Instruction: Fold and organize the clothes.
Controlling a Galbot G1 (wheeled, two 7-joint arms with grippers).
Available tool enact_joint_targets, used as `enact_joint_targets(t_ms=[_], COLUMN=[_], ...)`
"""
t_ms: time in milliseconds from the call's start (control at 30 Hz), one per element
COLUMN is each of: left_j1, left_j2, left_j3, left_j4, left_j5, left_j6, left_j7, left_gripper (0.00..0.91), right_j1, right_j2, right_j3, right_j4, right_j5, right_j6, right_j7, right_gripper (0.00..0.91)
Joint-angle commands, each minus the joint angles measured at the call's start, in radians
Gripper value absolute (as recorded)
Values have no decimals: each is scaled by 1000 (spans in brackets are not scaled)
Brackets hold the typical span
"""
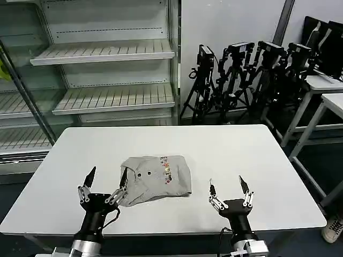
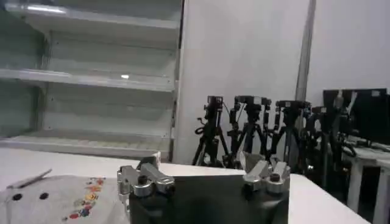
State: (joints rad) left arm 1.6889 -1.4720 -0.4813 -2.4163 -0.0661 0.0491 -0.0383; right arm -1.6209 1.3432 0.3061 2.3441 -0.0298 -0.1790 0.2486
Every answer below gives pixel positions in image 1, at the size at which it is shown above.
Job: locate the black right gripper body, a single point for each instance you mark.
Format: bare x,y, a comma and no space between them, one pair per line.
238,217

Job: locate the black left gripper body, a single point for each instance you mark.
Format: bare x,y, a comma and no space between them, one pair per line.
95,214

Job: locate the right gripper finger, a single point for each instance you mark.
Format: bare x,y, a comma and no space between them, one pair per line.
213,191
245,187

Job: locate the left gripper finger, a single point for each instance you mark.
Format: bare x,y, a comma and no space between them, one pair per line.
89,178
122,186

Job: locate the grey printed shirt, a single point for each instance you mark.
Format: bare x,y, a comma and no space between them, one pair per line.
160,182

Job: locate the white rounded table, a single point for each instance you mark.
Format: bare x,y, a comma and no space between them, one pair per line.
268,174

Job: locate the person's shoe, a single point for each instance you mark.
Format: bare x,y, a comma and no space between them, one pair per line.
333,230

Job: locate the glass fronted shelf unit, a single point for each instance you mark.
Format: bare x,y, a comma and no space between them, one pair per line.
18,112

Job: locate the white empty desk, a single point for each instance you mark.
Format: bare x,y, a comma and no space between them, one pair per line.
332,100

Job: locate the empty white shelf unit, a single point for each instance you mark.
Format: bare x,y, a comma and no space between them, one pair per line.
107,53

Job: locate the white desk with monitors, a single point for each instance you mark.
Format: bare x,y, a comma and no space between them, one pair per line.
319,83

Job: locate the yellow green bag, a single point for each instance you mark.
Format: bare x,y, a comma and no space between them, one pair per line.
4,71

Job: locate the black computer monitor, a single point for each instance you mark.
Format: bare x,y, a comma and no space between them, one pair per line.
332,51
312,29

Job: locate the black tripod with box camera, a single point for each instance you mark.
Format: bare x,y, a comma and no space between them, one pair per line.
203,80

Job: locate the grey slanted wall post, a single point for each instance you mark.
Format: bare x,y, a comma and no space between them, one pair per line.
283,21

